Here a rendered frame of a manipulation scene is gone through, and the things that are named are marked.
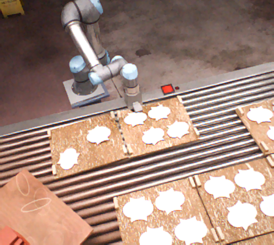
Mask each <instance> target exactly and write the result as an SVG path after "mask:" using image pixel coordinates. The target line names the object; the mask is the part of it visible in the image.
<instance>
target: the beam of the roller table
mask: <svg viewBox="0 0 274 245"><path fill-rule="evenodd" d="M273 72H274V61H273V62H269V63H266V64H261V65H257V66H253V67H248V68H244V69H241V70H236V71H231V72H228V73H223V74H220V75H215V76H211V77H208V78H203V79H198V80H195V81H190V82H185V83H183V84H178V85H175V86H173V88H174V90H175V93H170V94H167V95H163V92H162V91H161V89H158V90H153V91H150V92H145V93H141V96H142V102H143V104H144V103H149V102H152V101H157V100H161V99H164V98H169V97H173V96H176V95H181V94H184V93H188V92H195V91H199V90H204V89H208V88H211V87H215V86H220V85H223V84H228V83H231V82H236V81H240V80H244V79H248V78H253V77H256V76H260V75H265V74H268V73H273ZM175 87H180V89H179V90H176V89H175ZM125 108H127V105H126V104H125V98H124V97H123V98H118V99H115V100H111V101H106V102H102V103H98V104H93V105H90V106H86V107H83V108H78V109H73V110H71V111H65V112H61V113H58V114H50V115H46V116H43V117H38V118H35V119H30V120H25V121H22V122H18V123H13V124H10V125H5V126H0V138H4V137H9V136H13V135H16V134H21V133H26V132H29V131H34V130H38V129H41V128H46V127H49V126H53V125H58V124H61V123H66V122H71V121H73V120H78V119H83V118H86V117H90V116H93V115H97V114H102V113H108V112H112V111H116V110H120V109H125Z"/></svg>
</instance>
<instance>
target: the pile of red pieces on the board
mask: <svg viewBox="0 0 274 245"><path fill-rule="evenodd" d="M0 245H30V244H29V243H28V242H27V240H26V239H25V238H24V237H23V236H22V235H20V234H19V233H17V232H16V231H14V229H11V228H9V226H8V225H6V226H5V227H4V228H3V229H2V230H1V231H0Z"/></svg>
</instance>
